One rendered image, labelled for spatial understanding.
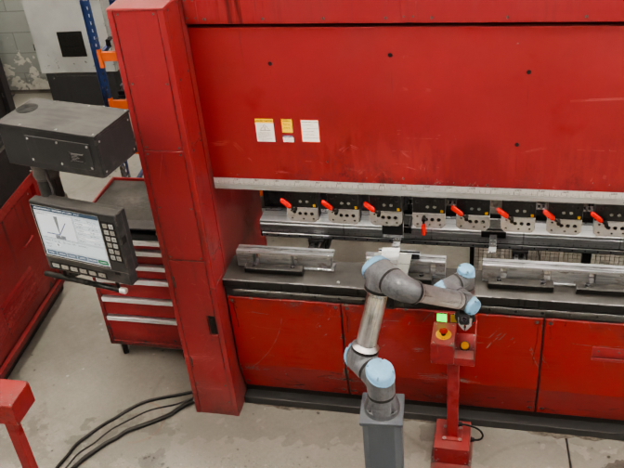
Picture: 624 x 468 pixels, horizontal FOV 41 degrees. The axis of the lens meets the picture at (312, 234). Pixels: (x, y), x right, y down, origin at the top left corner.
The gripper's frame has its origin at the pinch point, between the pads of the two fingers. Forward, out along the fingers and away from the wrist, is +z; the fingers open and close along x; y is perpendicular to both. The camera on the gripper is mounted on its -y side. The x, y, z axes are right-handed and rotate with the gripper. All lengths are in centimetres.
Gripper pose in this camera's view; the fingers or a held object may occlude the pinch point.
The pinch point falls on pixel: (464, 329)
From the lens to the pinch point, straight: 384.1
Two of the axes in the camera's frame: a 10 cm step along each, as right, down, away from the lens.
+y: 2.0, -6.3, 7.5
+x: -9.7, -0.5, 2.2
